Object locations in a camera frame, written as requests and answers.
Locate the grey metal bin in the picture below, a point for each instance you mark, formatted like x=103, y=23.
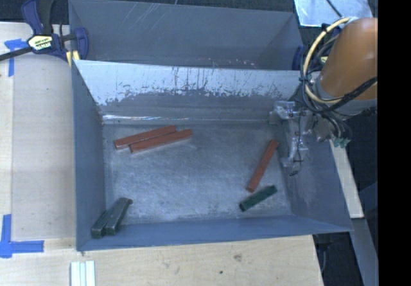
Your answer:
x=180, y=182

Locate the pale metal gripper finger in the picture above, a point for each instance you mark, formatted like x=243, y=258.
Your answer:
x=282, y=111
x=296, y=141

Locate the red-brown flat block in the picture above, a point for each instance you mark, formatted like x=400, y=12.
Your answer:
x=144, y=135
x=262, y=166
x=160, y=141

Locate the dark green flat block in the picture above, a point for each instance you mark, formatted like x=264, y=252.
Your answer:
x=99, y=226
x=258, y=198
x=117, y=215

